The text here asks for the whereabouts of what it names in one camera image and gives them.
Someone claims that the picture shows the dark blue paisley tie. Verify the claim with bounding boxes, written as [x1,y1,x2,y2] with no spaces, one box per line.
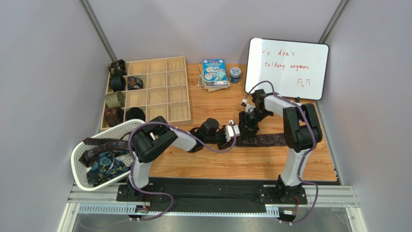
[236,133,287,147]

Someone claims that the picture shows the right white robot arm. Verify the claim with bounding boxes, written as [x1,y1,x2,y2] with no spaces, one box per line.
[239,89,323,203]

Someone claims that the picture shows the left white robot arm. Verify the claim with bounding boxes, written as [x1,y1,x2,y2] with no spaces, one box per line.
[128,116,240,191]

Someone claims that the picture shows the small blue round tin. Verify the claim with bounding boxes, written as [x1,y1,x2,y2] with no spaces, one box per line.
[229,67,241,84]

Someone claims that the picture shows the blue book stack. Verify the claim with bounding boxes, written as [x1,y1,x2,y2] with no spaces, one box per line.
[197,59,230,92]

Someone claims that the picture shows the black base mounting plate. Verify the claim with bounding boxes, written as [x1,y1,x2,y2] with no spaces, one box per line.
[116,177,308,213]

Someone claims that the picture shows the white whiteboard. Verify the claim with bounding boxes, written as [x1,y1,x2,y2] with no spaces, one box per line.
[244,38,329,101]

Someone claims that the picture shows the rolled black tie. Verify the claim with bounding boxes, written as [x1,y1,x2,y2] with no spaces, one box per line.
[125,107,146,121]

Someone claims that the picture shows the rolled dark patterned tie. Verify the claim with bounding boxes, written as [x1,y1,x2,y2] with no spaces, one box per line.
[128,76,144,90]

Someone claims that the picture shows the rolled brown tie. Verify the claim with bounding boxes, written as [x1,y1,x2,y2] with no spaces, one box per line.
[103,108,124,127]

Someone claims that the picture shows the rolled olive green tie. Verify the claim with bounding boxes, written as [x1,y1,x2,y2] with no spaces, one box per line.
[105,91,125,108]

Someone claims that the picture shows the rolled navy tie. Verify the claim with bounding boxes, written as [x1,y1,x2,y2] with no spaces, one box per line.
[109,76,126,92]

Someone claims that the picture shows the blue floral tie in basket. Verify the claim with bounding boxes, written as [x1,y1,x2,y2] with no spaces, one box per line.
[87,150,130,187]

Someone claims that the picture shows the dark brown tie in basket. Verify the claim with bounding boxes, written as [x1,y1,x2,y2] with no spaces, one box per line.
[78,138,129,167]

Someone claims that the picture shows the rolled dark floral tie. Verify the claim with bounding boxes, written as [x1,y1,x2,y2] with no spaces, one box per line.
[107,59,127,77]

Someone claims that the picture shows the white plastic basket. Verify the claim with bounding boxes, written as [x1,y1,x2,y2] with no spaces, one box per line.
[71,119,144,191]

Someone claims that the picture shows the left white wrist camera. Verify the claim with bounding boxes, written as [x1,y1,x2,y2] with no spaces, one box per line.
[224,120,240,142]

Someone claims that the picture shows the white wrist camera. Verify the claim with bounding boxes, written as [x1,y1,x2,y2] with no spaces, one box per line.
[241,99,255,113]
[224,120,240,142]

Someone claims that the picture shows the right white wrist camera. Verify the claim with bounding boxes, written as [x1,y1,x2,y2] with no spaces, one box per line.
[241,99,255,113]

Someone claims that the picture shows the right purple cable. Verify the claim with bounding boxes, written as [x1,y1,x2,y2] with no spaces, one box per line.
[242,80,319,225]

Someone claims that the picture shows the purple cable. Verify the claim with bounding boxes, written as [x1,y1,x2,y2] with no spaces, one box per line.
[128,120,238,223]
[242,80,319,225]

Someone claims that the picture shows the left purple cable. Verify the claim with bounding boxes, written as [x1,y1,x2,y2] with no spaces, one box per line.
[128,120,238,223]

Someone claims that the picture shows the aluminium frame rail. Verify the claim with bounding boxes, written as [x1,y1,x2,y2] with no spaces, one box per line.
[58,178,367,232]

